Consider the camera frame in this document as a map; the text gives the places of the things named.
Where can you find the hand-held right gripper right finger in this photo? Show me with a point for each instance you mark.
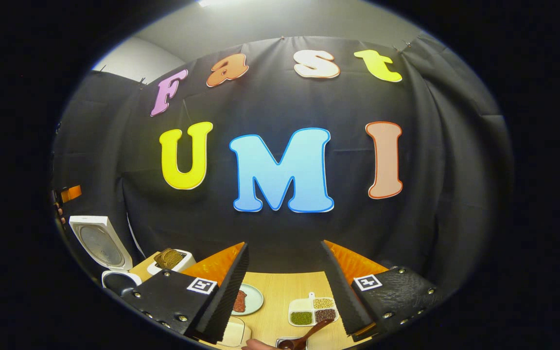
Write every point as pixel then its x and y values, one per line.
pixel 343 291

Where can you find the metal chopstick holder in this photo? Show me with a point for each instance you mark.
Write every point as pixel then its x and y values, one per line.
pixel 280 342

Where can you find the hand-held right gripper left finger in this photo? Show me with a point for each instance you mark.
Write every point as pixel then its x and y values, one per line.
pixel 226 296

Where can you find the red meat slice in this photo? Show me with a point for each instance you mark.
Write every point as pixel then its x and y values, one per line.
pixel 239 301

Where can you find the white divided bean dish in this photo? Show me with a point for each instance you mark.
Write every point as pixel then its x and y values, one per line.
pixel 304 311

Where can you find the brown wooden spoon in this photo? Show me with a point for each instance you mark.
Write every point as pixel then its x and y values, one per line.
pixel 309 333

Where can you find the light green plate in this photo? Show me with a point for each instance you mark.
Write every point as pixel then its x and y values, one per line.
pixel 255 299

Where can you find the white toaster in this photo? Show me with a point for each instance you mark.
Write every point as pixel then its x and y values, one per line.
pixel 187 257

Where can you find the white rice cooker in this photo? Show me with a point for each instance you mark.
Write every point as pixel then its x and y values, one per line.
pixel 100 243

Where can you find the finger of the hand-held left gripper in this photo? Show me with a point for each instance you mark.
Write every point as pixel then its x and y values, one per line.
pixel 72 193

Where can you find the brown toast slice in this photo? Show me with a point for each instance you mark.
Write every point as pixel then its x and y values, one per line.
pixel 175 256
pixel 161 262

